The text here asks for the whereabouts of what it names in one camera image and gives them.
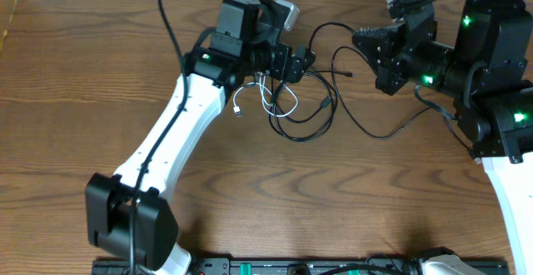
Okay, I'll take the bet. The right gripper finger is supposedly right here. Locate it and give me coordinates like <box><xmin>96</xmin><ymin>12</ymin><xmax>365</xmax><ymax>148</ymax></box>
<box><xmin>352</xmin><ymin>23</ymin><xmax>406</xmax><ymax>58</ymax></box>
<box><xmin>376</xmin><ymin>60</ymin><xmax>406</xmax><ymax>96</ymax></box>

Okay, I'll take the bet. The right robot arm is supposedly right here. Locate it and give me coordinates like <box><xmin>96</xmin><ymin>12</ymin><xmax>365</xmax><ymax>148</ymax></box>
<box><xmin>352</xmin><ymin>0</ymin><xmax>532</xmax><ymax>274</ymax></box>

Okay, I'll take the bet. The white cable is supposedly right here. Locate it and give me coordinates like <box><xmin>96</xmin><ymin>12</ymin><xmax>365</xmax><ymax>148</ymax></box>
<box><xmin>232</xmin><ymin>72</ymin><xmax>300</xmax><ymax>119</ymax></box>

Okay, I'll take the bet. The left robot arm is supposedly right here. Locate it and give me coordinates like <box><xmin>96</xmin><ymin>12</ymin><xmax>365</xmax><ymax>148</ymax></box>
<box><xmin>85</xmin><ymin>0</ymin><xmax>315</xmax><ymax>274</ymax></box>

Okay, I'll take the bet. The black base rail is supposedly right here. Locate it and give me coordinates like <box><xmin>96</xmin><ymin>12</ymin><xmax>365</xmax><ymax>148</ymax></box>
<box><xmin>91</xmin><ymin>247</ymin><xmax>511</xmax><ymax>275</ymax></box>

